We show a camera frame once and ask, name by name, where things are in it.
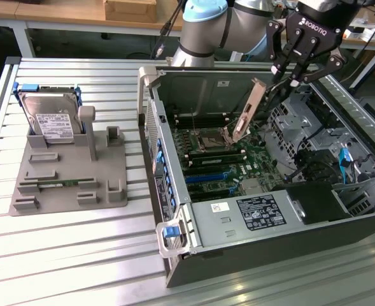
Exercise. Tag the metal locking lever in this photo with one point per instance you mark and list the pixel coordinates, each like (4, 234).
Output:
(194, 121)

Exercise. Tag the grey plastic parts rack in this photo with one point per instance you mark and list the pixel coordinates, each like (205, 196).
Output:
(66, 201)

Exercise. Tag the metal socket cover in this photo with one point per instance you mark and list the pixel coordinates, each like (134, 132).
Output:
(228, 132)

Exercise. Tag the brown cardboard box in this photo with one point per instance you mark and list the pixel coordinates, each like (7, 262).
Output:
(130, 9)

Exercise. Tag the green RAM stick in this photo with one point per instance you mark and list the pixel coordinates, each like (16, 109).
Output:
(60, 184)

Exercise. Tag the black RAM stick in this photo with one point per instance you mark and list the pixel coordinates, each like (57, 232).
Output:
(217, 160)

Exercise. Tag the silver chipset heat sink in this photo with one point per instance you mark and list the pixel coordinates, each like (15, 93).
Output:
(254, 186)

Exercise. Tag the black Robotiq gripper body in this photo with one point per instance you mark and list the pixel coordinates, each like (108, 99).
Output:
(321, 32)

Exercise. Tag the blue case latch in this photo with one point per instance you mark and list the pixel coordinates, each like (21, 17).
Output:
(169, 231)

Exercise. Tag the black plastic shroud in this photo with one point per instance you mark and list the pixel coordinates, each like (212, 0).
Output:
(314, 204)

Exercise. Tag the metal disk bay cage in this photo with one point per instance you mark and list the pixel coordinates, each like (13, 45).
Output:
(295, 124)

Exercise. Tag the hard disk in blue carrier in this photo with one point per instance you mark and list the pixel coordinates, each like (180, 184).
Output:
(50, 111)

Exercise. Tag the long blue expansion slot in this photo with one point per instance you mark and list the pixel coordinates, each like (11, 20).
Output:
(206, 178)

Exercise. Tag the wooden desk white frame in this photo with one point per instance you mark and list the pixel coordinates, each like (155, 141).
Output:
(368, 44)
(47, 12)

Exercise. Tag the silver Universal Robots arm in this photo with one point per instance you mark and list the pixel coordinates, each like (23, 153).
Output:
(206, 32)

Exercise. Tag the grey power supply unit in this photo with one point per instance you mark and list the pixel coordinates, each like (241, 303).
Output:
(238, 220)

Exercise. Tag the open black PC case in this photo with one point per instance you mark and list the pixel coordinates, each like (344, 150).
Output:
(270, 255)

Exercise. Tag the green Dell motherboard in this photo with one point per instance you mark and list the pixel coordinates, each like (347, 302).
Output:
(257, 159)

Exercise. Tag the CPU socket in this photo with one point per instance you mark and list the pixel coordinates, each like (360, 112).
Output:
(211, 141)

